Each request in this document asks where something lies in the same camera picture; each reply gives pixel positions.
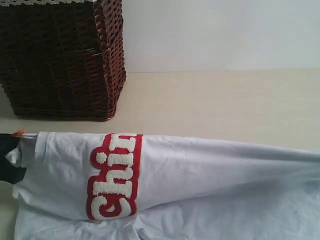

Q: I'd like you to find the brown wicker laundry basket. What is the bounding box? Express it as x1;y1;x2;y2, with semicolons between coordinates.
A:
0;0;126;122

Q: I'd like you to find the white t-shirt red lettering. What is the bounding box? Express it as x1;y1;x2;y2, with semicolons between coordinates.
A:
4;132;320;240

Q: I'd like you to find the white lace cloth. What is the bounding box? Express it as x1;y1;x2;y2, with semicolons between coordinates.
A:
0;0;97;7

